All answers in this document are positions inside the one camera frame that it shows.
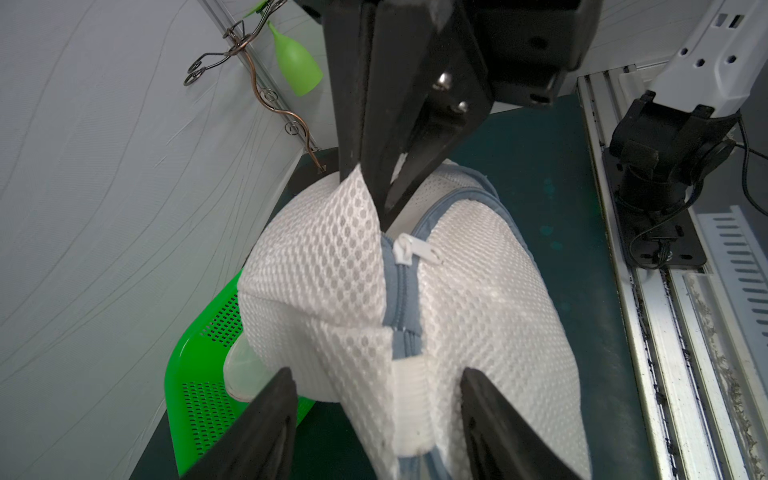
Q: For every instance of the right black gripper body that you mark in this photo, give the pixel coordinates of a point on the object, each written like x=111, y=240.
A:
x=528, y=46

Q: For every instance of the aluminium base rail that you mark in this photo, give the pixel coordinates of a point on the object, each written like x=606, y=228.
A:
x=704, y=403

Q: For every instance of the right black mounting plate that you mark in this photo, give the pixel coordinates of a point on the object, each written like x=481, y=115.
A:
x=654, y=221

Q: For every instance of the green plastic basket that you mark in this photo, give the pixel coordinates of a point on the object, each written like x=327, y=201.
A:
x=199, y=409

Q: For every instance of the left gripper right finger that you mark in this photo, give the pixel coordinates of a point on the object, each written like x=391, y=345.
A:
x=499, y=442

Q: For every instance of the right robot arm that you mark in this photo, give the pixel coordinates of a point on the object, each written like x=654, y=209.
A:
x=675, y=133

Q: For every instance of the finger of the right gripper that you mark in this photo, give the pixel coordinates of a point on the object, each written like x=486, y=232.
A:
x=427, y=90
x=348, y=30

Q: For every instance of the white slotted cable duct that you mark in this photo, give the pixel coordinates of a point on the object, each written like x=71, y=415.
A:
x=742, y=267

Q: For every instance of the green plastic wine glass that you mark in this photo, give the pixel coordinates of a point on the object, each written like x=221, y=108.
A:
x=295, y=63

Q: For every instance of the bronze cup tree stand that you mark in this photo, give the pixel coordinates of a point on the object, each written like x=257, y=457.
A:
x=239, y=39

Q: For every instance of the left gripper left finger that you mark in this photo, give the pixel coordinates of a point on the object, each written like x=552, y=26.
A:
x=260, y=443

